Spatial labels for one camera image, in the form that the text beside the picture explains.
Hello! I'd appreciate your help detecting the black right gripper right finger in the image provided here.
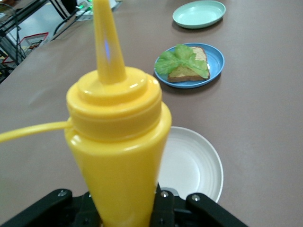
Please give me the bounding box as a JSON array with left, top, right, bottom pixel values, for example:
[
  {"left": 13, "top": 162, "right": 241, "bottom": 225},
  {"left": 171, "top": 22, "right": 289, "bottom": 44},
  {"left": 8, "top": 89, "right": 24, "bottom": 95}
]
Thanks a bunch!
[{"left": 149, "top": 183, "right": 249, "bottom": 227}]

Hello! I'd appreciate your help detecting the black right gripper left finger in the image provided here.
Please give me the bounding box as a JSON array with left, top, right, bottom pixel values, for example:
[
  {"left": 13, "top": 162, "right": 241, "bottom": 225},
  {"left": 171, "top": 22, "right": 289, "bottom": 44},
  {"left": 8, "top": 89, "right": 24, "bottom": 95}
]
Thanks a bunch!
[{"left": 0, "top": 189, "right": 102, "bottom": 227}]

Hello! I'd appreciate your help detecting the yellow mustard squeeze bottle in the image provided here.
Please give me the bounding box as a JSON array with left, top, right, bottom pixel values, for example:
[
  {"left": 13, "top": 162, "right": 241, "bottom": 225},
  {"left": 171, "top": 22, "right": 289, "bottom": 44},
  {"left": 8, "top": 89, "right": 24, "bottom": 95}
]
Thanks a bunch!
[{"left": 0, "top": 0, "right": 173, "bottom": 227}]

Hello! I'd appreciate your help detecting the green lettuce leaf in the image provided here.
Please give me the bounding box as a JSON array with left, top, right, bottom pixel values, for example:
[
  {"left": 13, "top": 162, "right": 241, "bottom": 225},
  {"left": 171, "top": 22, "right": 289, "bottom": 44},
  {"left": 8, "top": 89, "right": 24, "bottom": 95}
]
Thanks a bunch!
[{"left": 155, "top": 44, "right": 210, "bottom": 79}]

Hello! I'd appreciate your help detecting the beige plate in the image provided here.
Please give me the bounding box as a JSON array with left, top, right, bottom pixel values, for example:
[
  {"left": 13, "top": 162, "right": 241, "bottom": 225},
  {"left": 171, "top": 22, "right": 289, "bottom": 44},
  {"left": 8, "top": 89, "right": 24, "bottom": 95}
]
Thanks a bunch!
[{"left": 155, "top": 126, "right": 224, "bottom": 204}]

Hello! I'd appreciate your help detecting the blue plate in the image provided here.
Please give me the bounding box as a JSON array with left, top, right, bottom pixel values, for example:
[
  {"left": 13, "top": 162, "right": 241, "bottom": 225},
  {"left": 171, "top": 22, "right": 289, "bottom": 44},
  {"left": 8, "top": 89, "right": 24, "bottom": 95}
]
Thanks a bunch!
[{"left": 154, "top": 42, "right": 225, "bottom": 89}]

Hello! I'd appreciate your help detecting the mint green plate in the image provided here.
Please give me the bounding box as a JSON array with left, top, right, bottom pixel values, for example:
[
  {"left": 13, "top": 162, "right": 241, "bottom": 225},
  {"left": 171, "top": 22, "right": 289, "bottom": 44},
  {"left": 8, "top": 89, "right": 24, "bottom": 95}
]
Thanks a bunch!
[{"left": 172, "top": 0, "right": 227, "bottom": 29}]

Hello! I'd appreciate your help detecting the red bordered white sign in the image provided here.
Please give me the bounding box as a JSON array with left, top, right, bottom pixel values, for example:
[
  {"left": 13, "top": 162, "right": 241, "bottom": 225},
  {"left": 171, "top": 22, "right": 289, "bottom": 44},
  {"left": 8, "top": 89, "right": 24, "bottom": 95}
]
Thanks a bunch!
[{"left": 20, "top": 32, "right": 51, "bottom": 52}]

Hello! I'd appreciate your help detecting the black metal frame bar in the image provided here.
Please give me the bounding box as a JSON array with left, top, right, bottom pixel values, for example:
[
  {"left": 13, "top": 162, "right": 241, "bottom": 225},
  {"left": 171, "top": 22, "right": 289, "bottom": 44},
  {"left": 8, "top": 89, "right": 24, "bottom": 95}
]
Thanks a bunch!
[{"left": 0, "top": 0, "right": 54, "bottom": 28}]

